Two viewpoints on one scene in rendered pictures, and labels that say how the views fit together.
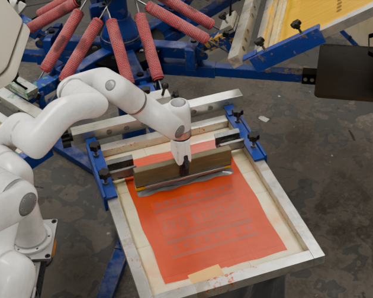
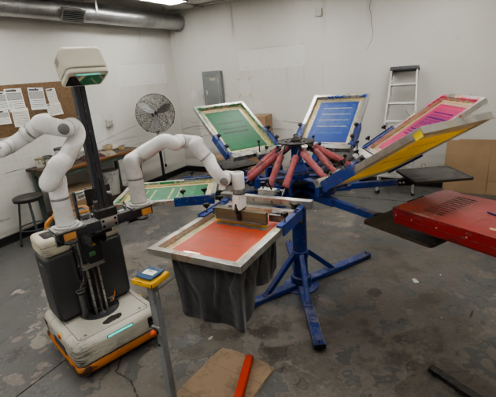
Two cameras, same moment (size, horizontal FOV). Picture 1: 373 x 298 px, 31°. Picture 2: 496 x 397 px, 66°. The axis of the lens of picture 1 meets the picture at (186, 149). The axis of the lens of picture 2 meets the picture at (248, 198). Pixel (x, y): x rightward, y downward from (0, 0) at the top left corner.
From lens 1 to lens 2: 179 cm
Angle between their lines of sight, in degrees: 45
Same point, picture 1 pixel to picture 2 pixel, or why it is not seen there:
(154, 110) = (211, 162)
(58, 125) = (152, 144)
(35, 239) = (135, 199)
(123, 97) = (191, 146)
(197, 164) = (246, 216)
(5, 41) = (79, 61)
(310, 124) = (445, 295)
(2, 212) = (48, 124)
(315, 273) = (352, 366)
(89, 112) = (166, 142)
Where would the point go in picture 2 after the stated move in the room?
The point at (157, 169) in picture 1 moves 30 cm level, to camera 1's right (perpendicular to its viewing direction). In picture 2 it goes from (226, 210) to (261, 220)
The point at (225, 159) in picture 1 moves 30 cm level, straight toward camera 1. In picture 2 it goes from (262, 220) to (222, 235)
